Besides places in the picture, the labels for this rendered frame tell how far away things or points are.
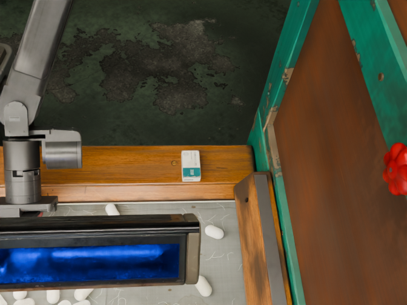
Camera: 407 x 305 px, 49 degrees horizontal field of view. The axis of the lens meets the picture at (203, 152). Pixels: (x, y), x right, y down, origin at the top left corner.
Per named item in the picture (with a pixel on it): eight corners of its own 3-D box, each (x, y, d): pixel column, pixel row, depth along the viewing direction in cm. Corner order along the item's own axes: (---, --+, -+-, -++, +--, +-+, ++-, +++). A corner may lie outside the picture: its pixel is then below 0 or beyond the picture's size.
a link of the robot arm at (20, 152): (5, 132, 78) (-1, 135, 72) (48, 132, 79) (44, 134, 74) (7, 172, 79) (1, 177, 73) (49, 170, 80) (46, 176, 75)
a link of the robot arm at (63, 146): (11, 96, 78) (2, 101, 70) (80, 97, 81) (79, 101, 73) (16, 163, 81) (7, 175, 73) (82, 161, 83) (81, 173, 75)
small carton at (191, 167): (181, 155, 91) (181, 150, 89) (198, 155, 91) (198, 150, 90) (182, 181, 88) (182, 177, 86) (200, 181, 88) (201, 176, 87)
